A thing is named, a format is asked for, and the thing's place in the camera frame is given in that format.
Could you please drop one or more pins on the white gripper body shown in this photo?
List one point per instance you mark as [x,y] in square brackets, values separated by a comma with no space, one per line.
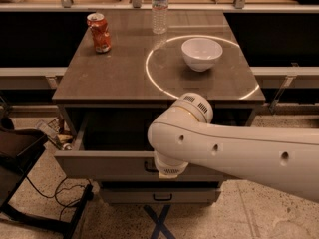
[170,169]

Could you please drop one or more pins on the grey top drawer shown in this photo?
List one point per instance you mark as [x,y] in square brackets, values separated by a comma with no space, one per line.
[112,145]

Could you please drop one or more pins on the grey drawer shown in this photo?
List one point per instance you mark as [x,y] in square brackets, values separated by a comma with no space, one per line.
[112,145]
[155,195]

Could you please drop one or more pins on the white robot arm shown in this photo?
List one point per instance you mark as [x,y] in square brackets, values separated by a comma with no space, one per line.
[286,159]

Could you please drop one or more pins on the grey bottom drawer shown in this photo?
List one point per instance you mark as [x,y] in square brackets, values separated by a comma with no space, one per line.
[155,195]

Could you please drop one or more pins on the grey drawer cabinet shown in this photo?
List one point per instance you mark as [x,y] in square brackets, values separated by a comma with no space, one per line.
[147,71]

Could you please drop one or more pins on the blue tape cross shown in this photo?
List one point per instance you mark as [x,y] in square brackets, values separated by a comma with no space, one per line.
[159,221]

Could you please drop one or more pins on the clutter of small floor items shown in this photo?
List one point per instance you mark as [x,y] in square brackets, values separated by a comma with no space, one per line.
[56,133]

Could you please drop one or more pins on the white bowl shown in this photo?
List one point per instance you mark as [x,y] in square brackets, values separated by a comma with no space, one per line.
[201,54]

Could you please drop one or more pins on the black chair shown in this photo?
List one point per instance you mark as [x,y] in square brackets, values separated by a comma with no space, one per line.
[20,149]

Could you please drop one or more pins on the orange soda can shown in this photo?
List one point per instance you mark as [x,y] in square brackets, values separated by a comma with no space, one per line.
[99,28]

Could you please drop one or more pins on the clear plastic water bottle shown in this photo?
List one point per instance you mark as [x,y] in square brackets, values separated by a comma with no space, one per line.
[159,12]

